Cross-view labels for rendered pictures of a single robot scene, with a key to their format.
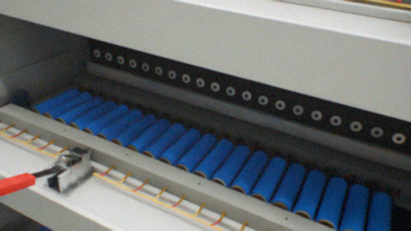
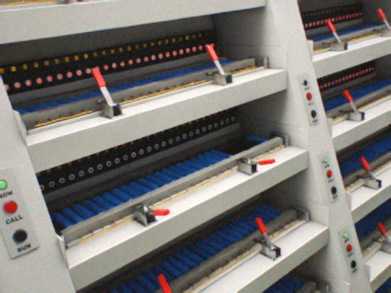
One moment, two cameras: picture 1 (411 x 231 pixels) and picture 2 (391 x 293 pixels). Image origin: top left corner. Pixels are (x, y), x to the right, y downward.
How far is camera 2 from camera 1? 68 cm
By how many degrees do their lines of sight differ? 56
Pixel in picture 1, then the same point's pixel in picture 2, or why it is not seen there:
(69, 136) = (121, 209)
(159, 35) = (162, 121)
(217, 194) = (193, 176)
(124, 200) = (171, 206)
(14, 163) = (115, 238)
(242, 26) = (189, 103)
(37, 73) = not seen: hidden behind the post
